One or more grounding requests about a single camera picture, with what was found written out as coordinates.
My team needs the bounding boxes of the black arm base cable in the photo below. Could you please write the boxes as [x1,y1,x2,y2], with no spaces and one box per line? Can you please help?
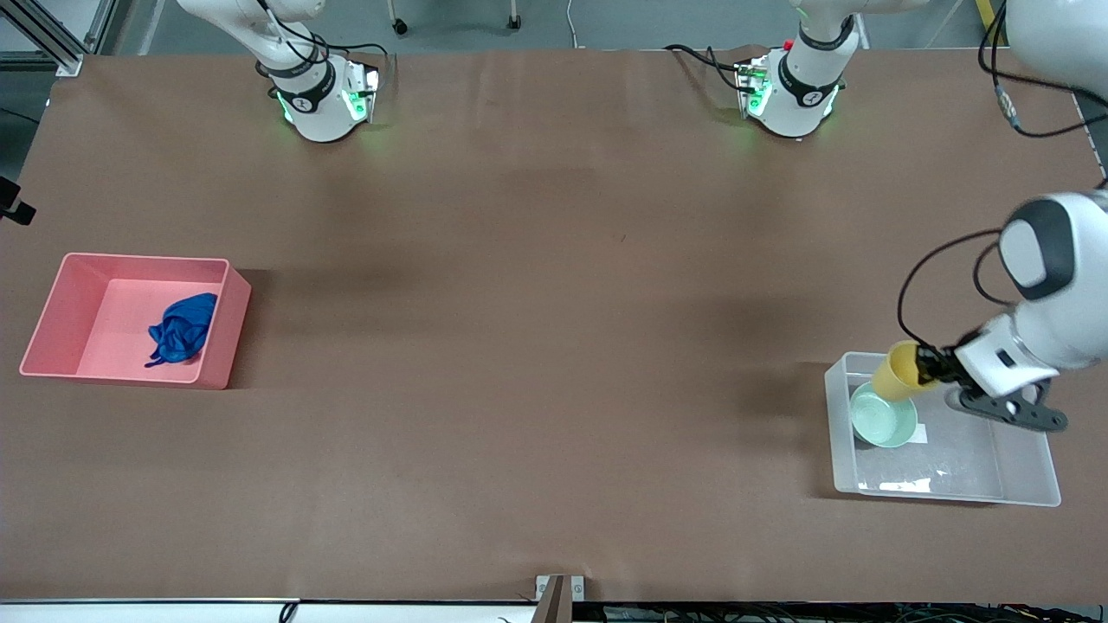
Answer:
[312,35,399,87]
[663,43,752,94]

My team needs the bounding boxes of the black left arm base cable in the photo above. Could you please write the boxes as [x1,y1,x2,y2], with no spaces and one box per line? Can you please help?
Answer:
[663,43,752,94]

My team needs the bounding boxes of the yellow plastic cup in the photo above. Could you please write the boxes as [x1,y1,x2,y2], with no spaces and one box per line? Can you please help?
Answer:
[871,339,941,404]

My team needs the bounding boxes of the aluminium frame profile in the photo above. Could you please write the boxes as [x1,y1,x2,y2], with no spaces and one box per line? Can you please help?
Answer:
[0,0,118,77]

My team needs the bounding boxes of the brown table cover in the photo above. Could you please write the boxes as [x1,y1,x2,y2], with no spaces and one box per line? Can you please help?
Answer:
[0,48,1108,604]

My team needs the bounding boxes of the blue microfibre cloth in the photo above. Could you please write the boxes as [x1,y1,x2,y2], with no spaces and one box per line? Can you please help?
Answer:
[144,292,220,369]

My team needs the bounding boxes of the black right arm base cable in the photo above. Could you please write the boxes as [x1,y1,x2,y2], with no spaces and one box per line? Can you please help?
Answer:
[312,35,399,87]

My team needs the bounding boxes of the clear plastic box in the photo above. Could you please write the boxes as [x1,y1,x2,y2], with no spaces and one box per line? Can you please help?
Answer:
[824,350,1062,508]

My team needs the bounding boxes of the mint green bowl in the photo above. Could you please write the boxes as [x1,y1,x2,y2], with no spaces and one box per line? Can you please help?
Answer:
[848,382,919,450]

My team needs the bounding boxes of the pink plastic box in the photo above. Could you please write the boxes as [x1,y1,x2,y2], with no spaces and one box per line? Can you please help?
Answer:
[19,253,253,390]

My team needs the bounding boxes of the grey metal table bracket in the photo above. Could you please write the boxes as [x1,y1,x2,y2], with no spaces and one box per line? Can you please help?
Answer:
[535,575,588,623]

